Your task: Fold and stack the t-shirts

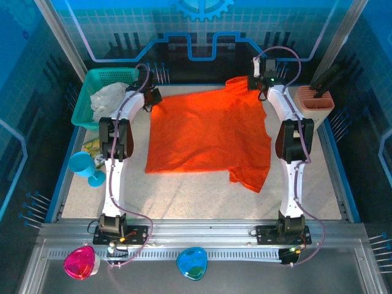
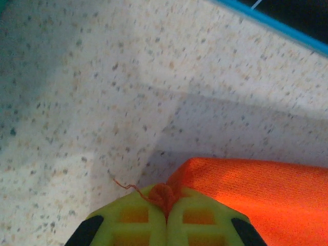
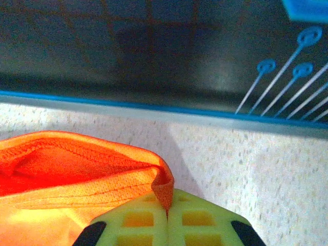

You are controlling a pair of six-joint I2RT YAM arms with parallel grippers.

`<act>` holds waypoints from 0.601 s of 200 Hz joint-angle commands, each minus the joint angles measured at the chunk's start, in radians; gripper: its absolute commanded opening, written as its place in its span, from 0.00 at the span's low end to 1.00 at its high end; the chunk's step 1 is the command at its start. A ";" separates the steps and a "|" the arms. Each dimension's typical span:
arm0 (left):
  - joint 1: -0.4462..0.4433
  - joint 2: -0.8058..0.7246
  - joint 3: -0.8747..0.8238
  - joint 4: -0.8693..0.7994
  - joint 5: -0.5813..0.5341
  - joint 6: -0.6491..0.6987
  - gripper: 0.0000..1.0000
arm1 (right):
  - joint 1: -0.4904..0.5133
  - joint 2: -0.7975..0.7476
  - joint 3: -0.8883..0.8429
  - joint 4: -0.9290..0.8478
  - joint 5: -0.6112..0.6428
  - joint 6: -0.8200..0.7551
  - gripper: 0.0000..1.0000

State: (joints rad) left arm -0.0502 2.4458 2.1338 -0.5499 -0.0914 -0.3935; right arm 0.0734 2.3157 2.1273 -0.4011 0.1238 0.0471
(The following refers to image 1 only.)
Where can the teal plastic basket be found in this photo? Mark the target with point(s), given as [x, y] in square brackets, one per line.
[88, 82]

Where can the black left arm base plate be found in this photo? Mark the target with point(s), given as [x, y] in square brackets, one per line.
[139, 235]

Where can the yellow green snack packet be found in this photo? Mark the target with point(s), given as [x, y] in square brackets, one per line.
[93, 147]

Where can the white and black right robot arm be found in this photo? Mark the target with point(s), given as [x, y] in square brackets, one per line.
[294, 183]

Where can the beige knife block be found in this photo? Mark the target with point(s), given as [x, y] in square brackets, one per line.
[318, 114]

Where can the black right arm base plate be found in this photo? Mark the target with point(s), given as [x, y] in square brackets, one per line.
[265, 234]

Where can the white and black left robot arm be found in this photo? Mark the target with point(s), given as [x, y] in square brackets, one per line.
[113, 183]

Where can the blue plastic goblet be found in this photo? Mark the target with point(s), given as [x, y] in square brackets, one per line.
[79, 165]

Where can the orange t-shirt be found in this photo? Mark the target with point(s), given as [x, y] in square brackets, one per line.
[208, 134]

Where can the aluminium frame post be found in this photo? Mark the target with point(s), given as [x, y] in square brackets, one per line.
[340, 36]
[58, 36]

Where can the aluminium rail frame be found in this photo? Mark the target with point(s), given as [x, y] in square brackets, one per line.
[211, 232]

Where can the white t-shirt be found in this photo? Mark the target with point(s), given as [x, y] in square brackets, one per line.
[105, 98]

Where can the small black controller board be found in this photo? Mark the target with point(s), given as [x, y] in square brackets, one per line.
[118, 251]
[288, 257]

